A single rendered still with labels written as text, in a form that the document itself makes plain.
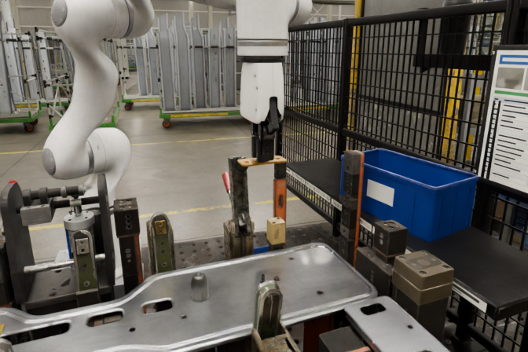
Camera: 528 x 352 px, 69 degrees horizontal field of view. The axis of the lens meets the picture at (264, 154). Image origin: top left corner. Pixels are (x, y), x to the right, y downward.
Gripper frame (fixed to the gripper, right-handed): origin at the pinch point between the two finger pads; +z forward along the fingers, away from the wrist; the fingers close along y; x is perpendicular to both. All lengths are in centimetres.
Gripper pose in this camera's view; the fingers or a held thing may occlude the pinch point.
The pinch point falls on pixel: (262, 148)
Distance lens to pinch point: 68.3
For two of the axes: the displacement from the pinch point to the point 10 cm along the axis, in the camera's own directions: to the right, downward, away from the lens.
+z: 0.0, 9.6, 2.7
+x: 9.3, -1.0, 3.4
